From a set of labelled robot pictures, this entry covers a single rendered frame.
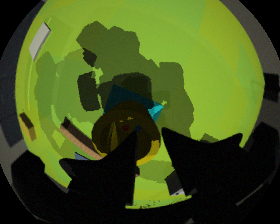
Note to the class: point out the white flat square tile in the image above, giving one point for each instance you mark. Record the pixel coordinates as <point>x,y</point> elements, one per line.
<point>38,40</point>

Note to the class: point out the yellow flat block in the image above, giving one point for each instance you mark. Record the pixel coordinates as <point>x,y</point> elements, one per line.
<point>27,126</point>

